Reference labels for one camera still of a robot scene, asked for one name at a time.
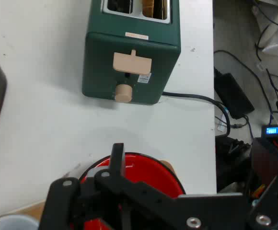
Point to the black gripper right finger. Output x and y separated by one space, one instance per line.
153 198

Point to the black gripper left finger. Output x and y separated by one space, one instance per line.
116 158

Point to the red round plate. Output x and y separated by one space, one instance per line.
151 172

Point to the beige toaster knob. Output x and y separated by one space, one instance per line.
123 94

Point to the beige toaster lever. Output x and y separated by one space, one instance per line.
131 63

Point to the green two-slot toaster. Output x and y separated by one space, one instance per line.
100 62

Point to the dark maroon box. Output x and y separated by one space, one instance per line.
266 158

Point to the white cup rim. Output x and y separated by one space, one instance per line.
9 222

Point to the black power adapter brick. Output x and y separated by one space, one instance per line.
235 95

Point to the blue display power meter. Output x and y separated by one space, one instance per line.
272 131

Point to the toast slice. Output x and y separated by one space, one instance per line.
148 7

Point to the white furniture leg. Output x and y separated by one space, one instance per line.
276 45

